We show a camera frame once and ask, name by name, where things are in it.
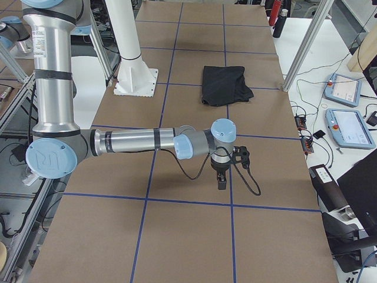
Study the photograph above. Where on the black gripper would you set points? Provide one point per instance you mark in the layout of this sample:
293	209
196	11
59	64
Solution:
219	168

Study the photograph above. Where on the black graphic t-shirt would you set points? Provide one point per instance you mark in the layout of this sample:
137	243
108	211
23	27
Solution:
222	86

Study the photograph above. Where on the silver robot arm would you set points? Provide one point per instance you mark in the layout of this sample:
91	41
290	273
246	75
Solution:
59	144

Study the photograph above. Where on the orange electronics board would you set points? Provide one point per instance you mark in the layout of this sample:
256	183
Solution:
306	143
300	122

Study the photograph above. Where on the small black square pad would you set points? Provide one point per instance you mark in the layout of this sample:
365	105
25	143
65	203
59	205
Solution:
318	134

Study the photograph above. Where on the black monitor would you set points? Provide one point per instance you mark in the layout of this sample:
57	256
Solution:
358	186

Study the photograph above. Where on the near blue teach pendant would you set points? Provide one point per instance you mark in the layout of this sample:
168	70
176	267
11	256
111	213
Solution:
348	129

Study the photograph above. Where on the blue teach pendant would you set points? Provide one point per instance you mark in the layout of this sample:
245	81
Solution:
343	89
348	129

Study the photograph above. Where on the far blue teach pendant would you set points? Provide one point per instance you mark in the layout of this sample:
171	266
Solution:
343	89

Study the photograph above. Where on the black water bottle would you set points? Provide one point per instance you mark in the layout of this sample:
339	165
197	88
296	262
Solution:
278	27

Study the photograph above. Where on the red cylinder bottle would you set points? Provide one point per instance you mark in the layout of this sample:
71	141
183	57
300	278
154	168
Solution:
274	12

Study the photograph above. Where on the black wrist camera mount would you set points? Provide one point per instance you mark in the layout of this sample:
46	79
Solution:
241	155

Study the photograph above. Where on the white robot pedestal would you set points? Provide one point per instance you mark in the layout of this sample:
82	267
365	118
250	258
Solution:
134	78

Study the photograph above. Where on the aluminium frame post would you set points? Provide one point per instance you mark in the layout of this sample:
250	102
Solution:
307	42

